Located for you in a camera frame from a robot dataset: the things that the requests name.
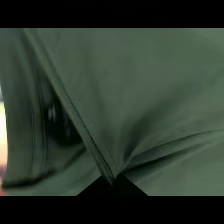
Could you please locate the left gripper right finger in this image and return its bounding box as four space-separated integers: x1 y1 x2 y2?
113 174 149 197

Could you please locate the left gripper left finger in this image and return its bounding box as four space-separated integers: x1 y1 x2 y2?
77 175 114 197

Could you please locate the dark green shirt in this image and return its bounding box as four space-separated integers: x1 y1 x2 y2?
0 27 224 197

